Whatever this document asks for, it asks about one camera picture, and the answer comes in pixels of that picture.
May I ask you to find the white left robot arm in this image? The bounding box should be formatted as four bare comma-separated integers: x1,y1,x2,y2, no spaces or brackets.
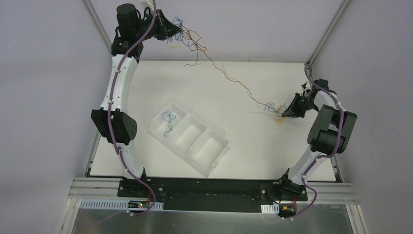
91,0,181,197

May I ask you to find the blue cable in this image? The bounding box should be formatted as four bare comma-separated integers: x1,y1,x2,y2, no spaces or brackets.
161,111,177,138

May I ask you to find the cable bundle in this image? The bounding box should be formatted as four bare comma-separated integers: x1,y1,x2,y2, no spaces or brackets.
168,17,288,126

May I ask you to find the white foam compartment tray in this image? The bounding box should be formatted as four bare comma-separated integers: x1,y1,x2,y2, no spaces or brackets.
149,101,231,177

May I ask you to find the aluminium frame rail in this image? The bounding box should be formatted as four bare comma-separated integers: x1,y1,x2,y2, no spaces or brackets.
68,176,368,234

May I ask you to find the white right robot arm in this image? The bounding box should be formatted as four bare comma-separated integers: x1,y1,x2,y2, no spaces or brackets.
275,79,357,200

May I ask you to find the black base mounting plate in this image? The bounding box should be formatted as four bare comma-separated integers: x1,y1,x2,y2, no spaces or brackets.
117,177,308,213

